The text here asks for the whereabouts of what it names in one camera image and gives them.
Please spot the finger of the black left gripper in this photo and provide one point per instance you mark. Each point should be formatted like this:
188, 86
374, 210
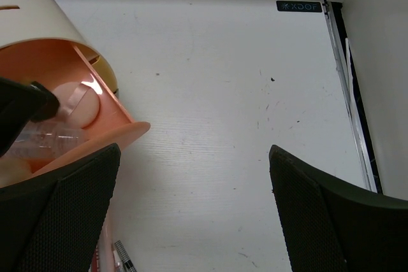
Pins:
21, 104

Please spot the grey patterned eyeliner pencil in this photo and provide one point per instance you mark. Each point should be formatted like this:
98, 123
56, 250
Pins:
123, 261

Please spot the orange plastic drawer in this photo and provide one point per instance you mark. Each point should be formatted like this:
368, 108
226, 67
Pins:
53, 62

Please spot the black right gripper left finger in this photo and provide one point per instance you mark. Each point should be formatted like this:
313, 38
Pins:
52, 222

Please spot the round pink powder puff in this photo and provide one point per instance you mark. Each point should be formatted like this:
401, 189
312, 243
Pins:
79, 104

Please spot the beige makeup sponge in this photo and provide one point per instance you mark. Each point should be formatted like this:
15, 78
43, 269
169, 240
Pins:
14, 170

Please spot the dark logo sticker right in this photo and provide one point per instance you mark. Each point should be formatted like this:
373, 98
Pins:
299, 6

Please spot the cream cylindrical organizer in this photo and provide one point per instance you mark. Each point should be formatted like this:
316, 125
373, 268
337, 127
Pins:
26, 20

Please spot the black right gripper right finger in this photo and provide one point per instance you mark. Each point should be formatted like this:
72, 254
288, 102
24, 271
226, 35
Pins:
332, 225

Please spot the yellow lower drawer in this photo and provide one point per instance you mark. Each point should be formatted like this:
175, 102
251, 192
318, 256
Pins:
104, 70

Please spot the clear plastic tube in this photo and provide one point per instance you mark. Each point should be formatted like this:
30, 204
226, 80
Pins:
46, 140

